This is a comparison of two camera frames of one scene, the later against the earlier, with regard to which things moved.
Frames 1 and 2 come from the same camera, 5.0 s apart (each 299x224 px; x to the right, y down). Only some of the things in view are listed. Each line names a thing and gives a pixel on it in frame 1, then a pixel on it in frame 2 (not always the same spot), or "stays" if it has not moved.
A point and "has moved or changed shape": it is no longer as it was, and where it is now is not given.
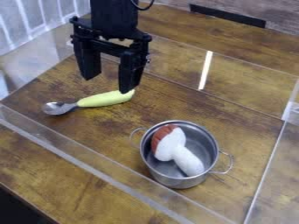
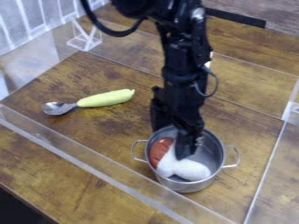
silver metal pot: [200, 143] has moved or changed shape
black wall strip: [226, 16] stays
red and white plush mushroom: [168, 148] has moved or changed shape
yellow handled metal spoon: [56, 108] stays
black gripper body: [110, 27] to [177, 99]
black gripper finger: [88, 55] to [161, 116]
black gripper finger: [132, 64] to [188, 134]
